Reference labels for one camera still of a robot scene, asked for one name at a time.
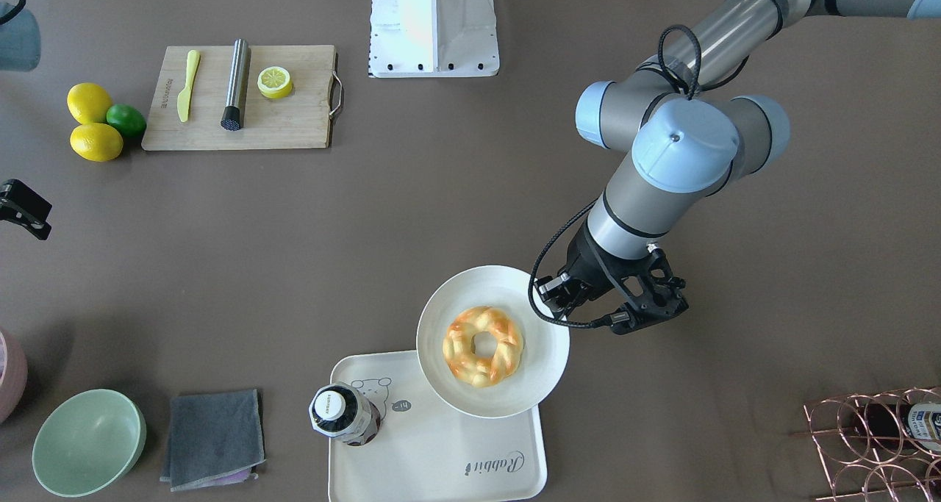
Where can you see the white round plate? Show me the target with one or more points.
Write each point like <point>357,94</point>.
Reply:
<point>545,346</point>

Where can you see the white camera post base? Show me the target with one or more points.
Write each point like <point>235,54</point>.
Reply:
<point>433,39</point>

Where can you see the yellow plastic knife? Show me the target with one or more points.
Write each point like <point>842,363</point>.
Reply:
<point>193,58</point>

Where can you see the grey folded cloth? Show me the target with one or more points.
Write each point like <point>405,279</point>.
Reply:
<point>214,439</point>

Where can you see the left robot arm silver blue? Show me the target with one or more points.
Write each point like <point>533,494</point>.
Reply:
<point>679,148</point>

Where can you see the yellow lemon far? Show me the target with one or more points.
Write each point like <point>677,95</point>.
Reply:
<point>88,103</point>

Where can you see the green lime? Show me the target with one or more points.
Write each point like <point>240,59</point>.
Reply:
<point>127,120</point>

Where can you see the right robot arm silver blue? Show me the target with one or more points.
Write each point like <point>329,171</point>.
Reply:
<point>21,52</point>

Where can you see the glazed twisted donut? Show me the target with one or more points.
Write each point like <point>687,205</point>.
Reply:
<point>483,346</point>

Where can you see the wooden cutting board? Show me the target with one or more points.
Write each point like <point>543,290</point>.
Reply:
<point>302,120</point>

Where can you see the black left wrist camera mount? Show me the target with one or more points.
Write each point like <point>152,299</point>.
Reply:
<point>653,294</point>

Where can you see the cream rabbit tray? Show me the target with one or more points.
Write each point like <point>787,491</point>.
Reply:
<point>428,451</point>

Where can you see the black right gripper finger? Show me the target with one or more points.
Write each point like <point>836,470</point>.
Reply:
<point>22,206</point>

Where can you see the mint green bowl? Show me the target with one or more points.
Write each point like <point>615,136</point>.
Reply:
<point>88,442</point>

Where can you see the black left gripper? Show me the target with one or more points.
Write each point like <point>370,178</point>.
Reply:
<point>588,268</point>

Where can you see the pink ice bowl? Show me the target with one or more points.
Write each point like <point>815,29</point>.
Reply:
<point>14,374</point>

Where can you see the half lemon slice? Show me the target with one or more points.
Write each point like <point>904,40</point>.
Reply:
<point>275,82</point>

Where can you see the standing dark tea bottle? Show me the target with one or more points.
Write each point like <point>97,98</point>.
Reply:
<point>344,414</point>

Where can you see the yellow lemon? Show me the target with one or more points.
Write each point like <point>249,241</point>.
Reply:
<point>88,103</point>
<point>97,142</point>

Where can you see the racked tea bottle upper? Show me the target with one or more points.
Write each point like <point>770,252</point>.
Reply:
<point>911,425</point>

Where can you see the copper wire bottle rack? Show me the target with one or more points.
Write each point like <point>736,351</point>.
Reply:
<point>867,450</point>

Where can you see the steel black-tipped rod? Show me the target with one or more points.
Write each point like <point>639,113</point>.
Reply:
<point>234,110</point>

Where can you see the yellow lemon near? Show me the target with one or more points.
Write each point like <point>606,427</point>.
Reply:
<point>97,142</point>

